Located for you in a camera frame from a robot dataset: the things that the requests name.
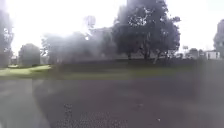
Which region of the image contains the green grass field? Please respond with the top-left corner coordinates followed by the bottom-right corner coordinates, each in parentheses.
top-left (0, 60), bottom-right (224, 82)

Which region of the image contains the long dark hedge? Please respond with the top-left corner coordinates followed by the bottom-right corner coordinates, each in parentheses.
top-left (61, 58), bottom-right (204, 72)

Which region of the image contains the grey asphalt road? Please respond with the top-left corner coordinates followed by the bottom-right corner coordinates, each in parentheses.
top-left (0, 77), bottom-right (224, 128)

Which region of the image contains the big dark spreading tree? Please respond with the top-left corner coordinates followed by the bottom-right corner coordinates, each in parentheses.
top-left (111, 0), bottom-right (182, 62)

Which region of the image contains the small round tree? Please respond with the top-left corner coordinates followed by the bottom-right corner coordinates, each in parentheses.
top-left (18, 43), bottom-right (42, 67)

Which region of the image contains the small white building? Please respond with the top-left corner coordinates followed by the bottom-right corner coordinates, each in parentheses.
top-left (204, 49), bottom-right (222, 61)

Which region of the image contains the tall tree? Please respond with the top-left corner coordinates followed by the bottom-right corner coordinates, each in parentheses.
top-left (0, 9), bottom-right (14, 68)
top-left (213, 18), bottom-right (224, 58)

